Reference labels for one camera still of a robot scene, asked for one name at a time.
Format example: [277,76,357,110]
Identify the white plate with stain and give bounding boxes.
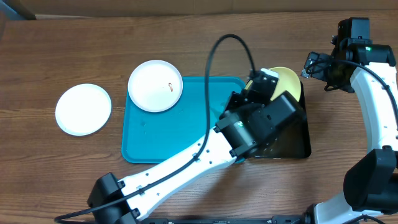
[55,83,112,136]

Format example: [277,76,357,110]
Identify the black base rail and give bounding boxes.
[141,215,312,224]

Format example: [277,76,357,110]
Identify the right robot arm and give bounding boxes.
[302,44,397,223]

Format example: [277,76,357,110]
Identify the black water tray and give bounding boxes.
[242,91,311,159]

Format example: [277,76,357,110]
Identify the yellow plate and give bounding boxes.
[244,66,302,103]

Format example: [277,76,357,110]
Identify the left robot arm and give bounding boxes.
[88,81,305,223]

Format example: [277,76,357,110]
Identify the teal plastic tray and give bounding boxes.
[121,77,251,165]

